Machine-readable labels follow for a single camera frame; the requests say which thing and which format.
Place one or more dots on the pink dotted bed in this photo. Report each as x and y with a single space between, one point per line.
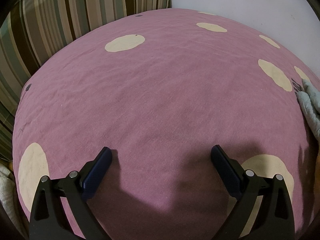
150 92

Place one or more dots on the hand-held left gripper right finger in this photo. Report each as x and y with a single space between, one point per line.
226 170

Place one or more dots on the light blue quilted jacket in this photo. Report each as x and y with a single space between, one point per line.
311 110

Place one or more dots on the white cloth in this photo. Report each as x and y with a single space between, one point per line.
6 185

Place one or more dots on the striped headboard cushion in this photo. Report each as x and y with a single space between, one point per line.
62 17

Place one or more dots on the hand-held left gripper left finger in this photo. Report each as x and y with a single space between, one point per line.
97 172

